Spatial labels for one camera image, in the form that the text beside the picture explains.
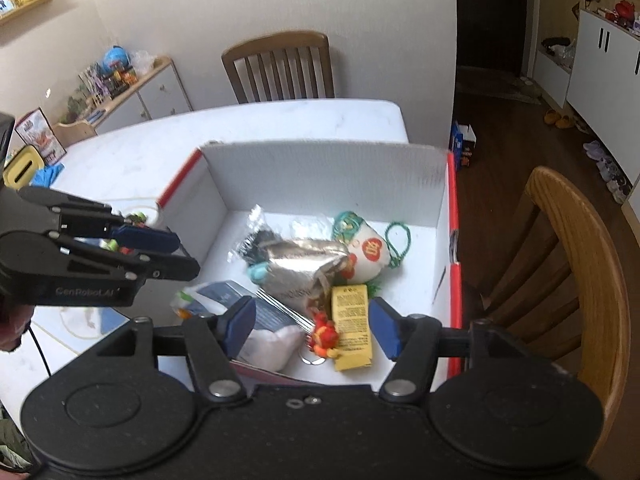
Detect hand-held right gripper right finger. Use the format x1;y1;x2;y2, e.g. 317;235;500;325
367;296;545;404

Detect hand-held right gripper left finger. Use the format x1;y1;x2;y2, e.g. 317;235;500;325
97;295;258;404

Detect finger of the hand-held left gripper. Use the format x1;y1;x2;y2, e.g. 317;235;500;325
47;230;201;282
17;186;181;255

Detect yellow printed box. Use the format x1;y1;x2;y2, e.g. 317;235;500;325
331;284;375;373

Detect white green snack bag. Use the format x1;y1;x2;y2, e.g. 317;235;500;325
170;280;313;333

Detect red toy figure keychain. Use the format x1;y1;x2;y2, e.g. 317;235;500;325
307;310;341;361

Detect shiny foil bag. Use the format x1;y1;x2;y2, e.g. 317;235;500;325
260;237;351;328

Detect clear foil snack packet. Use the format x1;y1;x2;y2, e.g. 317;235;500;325
227;205;281;266

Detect red cardboard box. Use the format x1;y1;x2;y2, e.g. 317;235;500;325
155;140;463;391

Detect person's left hand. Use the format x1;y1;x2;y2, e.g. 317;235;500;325
0;305;33;353

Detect blue cloth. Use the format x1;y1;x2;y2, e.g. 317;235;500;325
31;164;65;188

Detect yellow plastic container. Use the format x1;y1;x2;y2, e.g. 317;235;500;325
2;145;48;191

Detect small wooden child chair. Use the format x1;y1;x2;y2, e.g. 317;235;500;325
50;119;98;148

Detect red framed picture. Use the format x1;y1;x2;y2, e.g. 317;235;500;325
15;107;68;166

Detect white wood-top sideboard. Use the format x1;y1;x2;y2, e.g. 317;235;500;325
52;55;193;136

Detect pile of toys and jars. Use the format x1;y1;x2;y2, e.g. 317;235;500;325
60;45;156;121

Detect blue globe toy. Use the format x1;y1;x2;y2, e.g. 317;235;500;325
97;46;132;73

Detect blue white floor box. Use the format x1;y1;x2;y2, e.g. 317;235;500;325
449;121;478;168

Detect light wooden chair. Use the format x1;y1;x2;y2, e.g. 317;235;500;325
465;166;632;480

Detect dark wooden chair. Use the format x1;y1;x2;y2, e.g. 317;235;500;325
221;30;336;106

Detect brown door mat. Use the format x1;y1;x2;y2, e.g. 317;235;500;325
457;72;543;106

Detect white sneakers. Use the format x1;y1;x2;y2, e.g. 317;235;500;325
597;157;633;203

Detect dark door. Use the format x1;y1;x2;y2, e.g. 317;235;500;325
455;0;526;68

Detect cabinet shelf clutter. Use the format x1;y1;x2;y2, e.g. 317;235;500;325
582;0;640;36

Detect black cable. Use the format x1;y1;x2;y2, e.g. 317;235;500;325
25;325;53;378

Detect white wooden wall cabinet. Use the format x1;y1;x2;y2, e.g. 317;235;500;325
532;0;640;181

